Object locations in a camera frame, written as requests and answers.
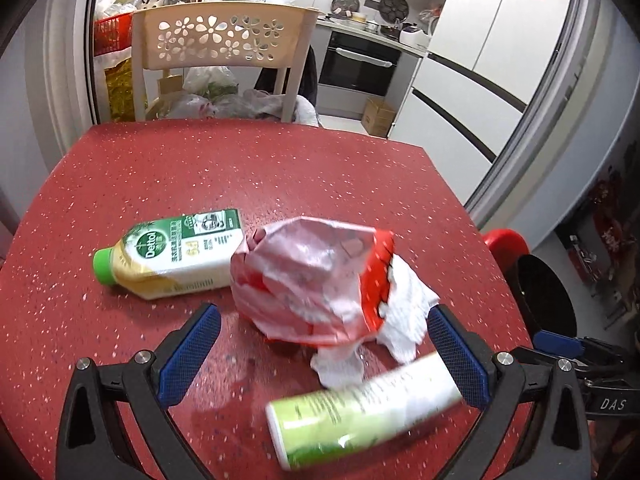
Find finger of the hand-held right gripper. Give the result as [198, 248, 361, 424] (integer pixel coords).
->
[532, 331, 633, 378]

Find green and white tube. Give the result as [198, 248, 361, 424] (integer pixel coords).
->
[265, 351, 463, 471]

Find white refrigerator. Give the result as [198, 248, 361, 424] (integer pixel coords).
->
[387, 0, 586, 161]

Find beige flower cutout chair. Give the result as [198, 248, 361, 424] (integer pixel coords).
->
[131, 2, 321, 123]

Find clear plastic bags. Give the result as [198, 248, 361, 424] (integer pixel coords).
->
[150, 65, 301, 122]

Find red plastic basket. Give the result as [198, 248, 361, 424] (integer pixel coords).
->
[94, 14, 135, 56]

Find black trash bin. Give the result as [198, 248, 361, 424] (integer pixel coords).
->
[515, 254, 581, 341]

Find red white bag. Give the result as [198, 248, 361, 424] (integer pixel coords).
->
[230, 216, 396, 348]

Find white tissue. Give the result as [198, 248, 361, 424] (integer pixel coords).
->
[310, 255, 442, 390]

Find cardboard box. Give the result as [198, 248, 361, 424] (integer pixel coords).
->
[361, 97, 398, 137]

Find red round stool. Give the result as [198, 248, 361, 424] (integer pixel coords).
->
[482, 228, 531, 286]

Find black built-in oven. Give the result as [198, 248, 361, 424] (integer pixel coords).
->
[318, 30, 403, 98]

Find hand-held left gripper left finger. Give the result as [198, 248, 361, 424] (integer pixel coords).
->
[56, 303, 221, 480]

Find green cap plastic bottle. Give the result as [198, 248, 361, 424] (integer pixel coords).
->
[92, 208, 247, 301]

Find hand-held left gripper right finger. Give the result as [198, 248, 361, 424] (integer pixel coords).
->
[428, 305, 593, 480]

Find red decoration pile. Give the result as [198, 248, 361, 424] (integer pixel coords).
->
[575, 165, 640, 321]

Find white kitchen appliance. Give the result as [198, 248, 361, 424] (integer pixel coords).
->
[399, 27, 432, 52]

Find black jacket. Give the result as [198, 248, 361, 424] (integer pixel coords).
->
[255, 45, 319, 111]

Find yellow patterned bag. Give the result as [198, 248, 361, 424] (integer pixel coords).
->
[104, 57, 136, 122]

